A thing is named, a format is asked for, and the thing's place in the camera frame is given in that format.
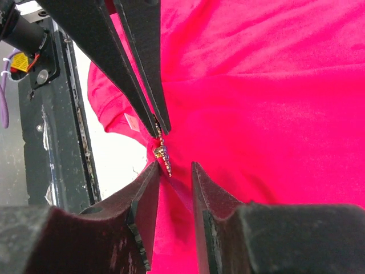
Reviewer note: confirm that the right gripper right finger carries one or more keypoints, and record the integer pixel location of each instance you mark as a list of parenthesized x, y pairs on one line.
[(234, 237)]

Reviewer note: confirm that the white garment label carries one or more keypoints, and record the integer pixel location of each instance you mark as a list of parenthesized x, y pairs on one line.
[(132, 122)]

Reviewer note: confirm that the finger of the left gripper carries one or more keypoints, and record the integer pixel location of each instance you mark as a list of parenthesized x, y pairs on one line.
[(141, 23), (96, 28)]

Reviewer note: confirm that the black metal base rail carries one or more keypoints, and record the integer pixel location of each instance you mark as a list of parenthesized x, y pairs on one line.
[(60, 168)]

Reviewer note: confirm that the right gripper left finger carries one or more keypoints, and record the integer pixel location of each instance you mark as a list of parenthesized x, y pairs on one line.
[(115, 235)]

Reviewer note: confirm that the red t-shirt garment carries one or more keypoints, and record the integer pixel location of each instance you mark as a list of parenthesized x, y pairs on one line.
[(268, 96)]

